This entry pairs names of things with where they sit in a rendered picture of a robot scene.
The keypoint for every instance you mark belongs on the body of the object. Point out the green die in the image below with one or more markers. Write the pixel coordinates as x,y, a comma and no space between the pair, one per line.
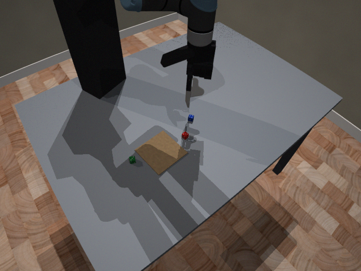
132,159

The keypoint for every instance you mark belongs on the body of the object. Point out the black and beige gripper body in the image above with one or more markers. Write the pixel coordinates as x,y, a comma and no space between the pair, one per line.
202,63

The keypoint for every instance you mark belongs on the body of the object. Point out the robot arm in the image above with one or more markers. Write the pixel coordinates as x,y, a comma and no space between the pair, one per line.
201,17

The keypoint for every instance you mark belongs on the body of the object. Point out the red die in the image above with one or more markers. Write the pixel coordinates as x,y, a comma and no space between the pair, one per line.
185,135

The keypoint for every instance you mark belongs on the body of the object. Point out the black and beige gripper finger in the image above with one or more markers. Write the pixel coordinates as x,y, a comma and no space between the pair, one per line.
194,90

